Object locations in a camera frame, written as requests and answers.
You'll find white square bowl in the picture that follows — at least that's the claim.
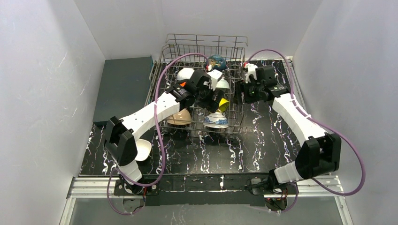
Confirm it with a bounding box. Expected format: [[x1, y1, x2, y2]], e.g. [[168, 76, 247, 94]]
[[135, 139, 152, 162]]

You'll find yellow bowl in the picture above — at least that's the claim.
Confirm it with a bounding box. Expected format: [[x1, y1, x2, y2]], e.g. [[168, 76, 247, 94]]
[[217, 98, 230, 113]]

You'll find white bowl blue band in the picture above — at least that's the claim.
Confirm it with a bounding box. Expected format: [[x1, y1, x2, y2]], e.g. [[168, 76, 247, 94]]
[[176, 67, 195, 82]]

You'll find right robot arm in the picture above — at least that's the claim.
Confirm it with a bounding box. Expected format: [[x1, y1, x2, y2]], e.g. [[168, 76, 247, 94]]
[[234, 63, 342, 187]]

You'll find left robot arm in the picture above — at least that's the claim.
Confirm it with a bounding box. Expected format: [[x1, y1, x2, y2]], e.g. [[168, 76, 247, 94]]
[[103, 70, 223, 187]]

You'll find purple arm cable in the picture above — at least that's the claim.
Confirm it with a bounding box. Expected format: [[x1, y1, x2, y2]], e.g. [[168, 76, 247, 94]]
[[107, 52, 214, 216], [242, 49, 367, 213]]

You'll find dark grey flat box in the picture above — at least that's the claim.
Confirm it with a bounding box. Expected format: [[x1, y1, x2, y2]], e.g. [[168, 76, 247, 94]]
[[93, 56, 153, 126]]

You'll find green bowl dark exterior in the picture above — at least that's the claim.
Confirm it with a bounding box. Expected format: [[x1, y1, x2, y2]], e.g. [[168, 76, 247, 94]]
[[216, 78, 230, 90]]

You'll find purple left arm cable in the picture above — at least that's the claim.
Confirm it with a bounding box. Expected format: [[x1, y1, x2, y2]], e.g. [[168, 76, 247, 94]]
[[107, 52, 214, 216]]

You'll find grey wire dish rack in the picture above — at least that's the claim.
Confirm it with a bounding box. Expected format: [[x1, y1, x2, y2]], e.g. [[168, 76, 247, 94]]
[[146, 33, 248, 139]]

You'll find beige floral bowl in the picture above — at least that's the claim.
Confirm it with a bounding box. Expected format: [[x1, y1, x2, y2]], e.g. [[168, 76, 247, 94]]
[[166, 109, 191, 126]]

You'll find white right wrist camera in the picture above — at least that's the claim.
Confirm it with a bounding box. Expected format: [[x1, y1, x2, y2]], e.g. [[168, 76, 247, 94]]
[[243, 62, 258, 83]]

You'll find blue patterned bowl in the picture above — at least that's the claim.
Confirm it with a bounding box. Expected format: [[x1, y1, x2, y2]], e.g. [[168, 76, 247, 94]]
[[204, 112, 229, 129]]

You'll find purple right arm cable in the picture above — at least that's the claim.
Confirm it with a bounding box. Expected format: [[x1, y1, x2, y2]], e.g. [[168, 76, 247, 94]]
[[242, 49, 367, 213]]

